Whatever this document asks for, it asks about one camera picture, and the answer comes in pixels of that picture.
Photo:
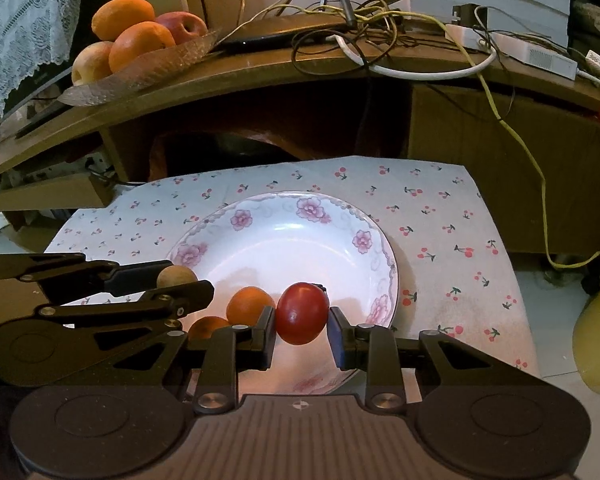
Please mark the cherry print cloth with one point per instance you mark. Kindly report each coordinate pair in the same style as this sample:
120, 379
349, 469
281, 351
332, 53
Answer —
440, 225

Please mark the white power strip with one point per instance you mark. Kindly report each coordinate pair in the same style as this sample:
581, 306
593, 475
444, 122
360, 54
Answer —
520, 50

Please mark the clear glass fruit dish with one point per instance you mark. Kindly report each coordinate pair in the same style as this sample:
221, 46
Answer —
145, 72

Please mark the wooden desk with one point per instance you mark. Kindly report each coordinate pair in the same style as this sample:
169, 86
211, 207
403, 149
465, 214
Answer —
260, 67

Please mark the large orange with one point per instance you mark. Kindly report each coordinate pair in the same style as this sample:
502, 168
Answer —
122, 17
140, 45

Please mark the red apple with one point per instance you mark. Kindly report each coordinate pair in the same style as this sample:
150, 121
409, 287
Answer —
185, 25

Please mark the small orange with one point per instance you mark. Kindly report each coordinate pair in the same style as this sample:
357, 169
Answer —
207, 327
247, 305

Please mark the black router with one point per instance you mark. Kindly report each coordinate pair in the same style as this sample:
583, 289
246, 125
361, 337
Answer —
275, 30

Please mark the red tomato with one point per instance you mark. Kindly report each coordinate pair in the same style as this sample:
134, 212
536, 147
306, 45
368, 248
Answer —
302, 315

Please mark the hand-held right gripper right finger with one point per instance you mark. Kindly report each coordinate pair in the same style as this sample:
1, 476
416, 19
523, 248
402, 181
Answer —
336, 337

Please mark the white floral plate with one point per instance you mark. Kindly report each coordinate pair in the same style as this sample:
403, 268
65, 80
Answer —
290, 250

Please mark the yellow apple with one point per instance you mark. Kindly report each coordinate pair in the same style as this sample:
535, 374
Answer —
92, 62

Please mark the black power adapter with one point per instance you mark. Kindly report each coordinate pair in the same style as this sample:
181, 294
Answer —
467, 14

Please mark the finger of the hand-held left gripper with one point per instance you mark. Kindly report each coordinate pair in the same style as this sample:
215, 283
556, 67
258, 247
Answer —
130, 277
180, 300

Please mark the small brown round fruit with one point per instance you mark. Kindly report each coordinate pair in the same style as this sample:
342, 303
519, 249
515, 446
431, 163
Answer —
177, 275

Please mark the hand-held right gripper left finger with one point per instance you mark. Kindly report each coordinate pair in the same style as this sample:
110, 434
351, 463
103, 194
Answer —
264, 336

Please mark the white lace cloth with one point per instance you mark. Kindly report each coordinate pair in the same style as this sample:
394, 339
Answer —
25, 25

